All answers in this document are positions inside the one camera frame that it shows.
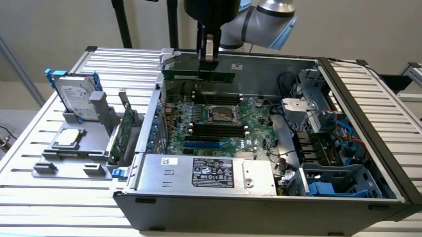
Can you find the CPU socket with metal frame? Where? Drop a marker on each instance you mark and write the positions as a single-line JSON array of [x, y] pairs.
[[221, 113]]

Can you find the black stand pole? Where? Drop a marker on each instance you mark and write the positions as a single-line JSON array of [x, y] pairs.
[[121, 22], [172, 22]]

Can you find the silver case release latch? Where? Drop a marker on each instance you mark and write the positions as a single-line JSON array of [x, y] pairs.
[[168, 58]]

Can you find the aluminium side frame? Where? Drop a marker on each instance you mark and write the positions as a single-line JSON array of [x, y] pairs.
[[411, 81]]

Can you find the green graphics card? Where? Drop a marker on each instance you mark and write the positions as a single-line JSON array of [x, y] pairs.
[[121, 133]]

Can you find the blue expansion slot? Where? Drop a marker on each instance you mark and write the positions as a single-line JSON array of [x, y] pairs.
[[201, 145]]

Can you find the green Dell motherboard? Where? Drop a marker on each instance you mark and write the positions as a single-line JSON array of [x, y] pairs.
[[260, 128]]

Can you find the green RAM stick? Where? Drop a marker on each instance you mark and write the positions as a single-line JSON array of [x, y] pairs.
[[220, 76]]

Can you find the black fan shroud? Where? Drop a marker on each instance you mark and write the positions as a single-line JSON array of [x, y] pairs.
[[312, 148]]

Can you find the long black expansion slot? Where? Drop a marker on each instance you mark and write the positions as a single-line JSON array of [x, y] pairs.
[[200, 138]]

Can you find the silver power supply unit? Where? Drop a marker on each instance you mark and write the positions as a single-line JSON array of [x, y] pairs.
[[197, 175]]

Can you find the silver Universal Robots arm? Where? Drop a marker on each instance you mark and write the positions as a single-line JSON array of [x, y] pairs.
[[263, 22]]

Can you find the silver hard disk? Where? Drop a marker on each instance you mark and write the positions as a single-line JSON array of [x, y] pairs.
[[77, 98]]

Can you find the black open PC case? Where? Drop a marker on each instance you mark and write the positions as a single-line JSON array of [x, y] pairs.
[[250, 212]]

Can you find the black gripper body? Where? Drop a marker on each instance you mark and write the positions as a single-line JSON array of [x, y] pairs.
[[211, 10]]

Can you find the small silver chipset heatsink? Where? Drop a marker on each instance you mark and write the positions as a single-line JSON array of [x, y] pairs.
[[246, 156]]

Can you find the black RAM slot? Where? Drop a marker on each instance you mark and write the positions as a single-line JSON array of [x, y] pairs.
[[219, 127], [217, 95], [217, 100], [219, 133]]

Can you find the silver metal drive cage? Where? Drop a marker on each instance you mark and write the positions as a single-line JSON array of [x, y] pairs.
[[312, 98]]

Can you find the silver CPU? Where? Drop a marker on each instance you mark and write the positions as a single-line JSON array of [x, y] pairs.
[[68, 137]]

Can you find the grey parts rack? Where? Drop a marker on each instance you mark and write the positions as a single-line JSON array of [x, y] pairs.
[[88, 148]]

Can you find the black bracket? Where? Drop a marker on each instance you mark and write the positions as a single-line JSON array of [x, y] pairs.
[[394, 84]]

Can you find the blue plastic disk bay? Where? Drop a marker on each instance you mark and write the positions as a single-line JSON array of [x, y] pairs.
[[348, 180]]

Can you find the short black expansion slot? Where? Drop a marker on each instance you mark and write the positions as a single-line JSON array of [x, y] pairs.
[[192, 151]]

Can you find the blue case latch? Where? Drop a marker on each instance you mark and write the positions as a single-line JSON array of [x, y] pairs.
[[119, 172]]

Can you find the blue disk carrier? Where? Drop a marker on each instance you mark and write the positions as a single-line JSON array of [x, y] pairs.
[[53, 74]]

